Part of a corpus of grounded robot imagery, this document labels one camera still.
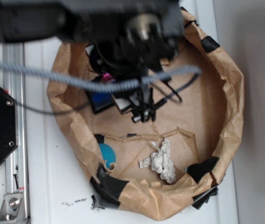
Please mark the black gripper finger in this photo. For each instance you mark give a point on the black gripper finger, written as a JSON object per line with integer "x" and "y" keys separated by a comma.
{"x": 136, "y": 101}
{"x": 150, "y": 112}

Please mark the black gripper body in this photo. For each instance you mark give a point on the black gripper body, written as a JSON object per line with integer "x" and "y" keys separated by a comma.
{"x": 145, "y": 40}

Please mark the green rectangular block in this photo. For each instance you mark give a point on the green rectangular block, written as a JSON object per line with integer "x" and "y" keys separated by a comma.
{"x": 123, "y": 104}

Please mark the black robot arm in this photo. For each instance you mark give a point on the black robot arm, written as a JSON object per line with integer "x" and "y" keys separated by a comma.
{"x": 76, "y": 21}

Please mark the black square leather wallet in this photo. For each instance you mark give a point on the black square leather wallet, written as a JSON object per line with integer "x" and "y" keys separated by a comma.
{"x": 99, "y": 101}

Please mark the crumpled white paper wad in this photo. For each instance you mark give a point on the crumpled white paper wad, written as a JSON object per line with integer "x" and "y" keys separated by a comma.
{"x": 160, "y": 162}

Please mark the blue round disc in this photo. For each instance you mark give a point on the blue round disc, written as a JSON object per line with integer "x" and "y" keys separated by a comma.
{"x": 108, "y": 154}

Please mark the brown paper bin liner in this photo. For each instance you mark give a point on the brown paper bin liner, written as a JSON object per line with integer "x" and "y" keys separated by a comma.
{"x": 204, "y": 132}

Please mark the aluminium extrusion rail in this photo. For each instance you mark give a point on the aluminium extrusion rail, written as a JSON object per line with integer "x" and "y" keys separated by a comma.
{"x": 16, "y": 165}

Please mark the metal corner bracket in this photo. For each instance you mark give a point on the metal corner bracket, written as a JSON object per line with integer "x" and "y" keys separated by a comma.
{"x": 12, "y": 210}

